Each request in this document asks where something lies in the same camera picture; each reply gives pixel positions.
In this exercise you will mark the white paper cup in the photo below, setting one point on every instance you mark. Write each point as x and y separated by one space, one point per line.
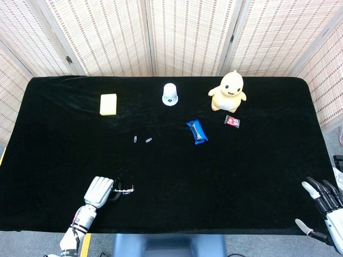
170 93

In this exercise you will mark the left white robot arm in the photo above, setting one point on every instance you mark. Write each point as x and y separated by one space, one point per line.
83 219

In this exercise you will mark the small silver metal part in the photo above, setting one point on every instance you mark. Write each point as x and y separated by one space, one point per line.
120 190

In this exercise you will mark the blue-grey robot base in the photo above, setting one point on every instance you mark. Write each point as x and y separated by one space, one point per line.
168 245

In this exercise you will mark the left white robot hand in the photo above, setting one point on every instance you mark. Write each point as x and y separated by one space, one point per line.
97 191

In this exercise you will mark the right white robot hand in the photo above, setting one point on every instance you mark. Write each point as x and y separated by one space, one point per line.
335 225

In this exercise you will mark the yellow duck plush toy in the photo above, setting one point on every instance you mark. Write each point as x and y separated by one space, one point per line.
227 93

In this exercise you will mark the small red candy packet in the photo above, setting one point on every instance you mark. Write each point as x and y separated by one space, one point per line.
232 121

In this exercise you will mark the yellow floor tape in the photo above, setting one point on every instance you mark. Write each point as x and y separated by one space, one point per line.
86 245

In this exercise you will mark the black equipment frame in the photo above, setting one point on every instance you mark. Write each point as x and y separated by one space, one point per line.
339 161

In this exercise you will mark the yellow sponge block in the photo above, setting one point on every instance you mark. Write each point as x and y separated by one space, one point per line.
108 104

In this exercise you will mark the metal screen hinge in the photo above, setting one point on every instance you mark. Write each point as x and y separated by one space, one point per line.
232 38
69 59

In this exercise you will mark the blue snack bar wrapper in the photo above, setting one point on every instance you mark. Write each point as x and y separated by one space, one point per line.
197 132

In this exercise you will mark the black velvet tablecloth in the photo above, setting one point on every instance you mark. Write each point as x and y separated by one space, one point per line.
214 174

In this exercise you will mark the woven folding screen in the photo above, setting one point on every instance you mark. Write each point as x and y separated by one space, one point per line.
107 40

